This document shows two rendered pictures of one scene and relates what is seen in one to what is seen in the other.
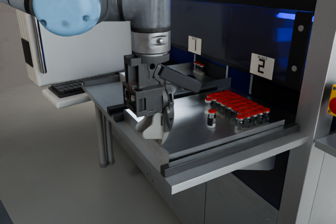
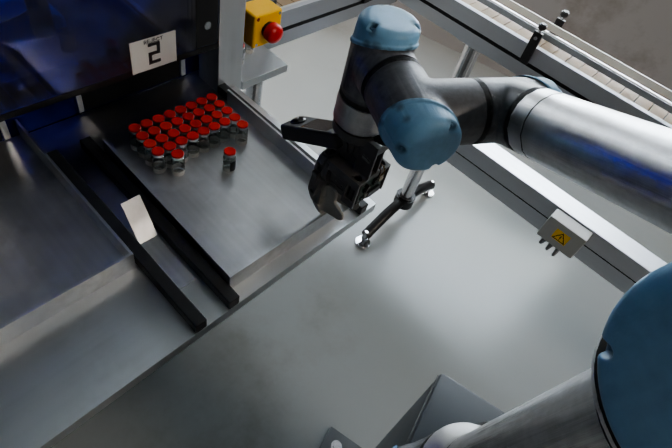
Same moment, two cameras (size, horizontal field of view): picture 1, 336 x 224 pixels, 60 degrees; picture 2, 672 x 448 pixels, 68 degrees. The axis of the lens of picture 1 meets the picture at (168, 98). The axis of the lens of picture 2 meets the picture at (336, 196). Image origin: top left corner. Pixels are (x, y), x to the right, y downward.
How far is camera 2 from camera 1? 1.00 m
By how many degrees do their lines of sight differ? 92
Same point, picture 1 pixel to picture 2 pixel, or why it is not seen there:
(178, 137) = (272, 204)
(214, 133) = (250, 166)
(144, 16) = not seen: hidden behind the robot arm
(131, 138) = (289, 262)
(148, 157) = (331, 232)
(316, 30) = not seen: outside the picture
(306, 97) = (227, 49)
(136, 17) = not seen: hidden behind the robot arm
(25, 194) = not seen: outside the picture
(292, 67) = (206, 25)
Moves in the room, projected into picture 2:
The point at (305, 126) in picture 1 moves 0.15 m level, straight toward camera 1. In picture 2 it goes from (231, 78) to (302, 98)
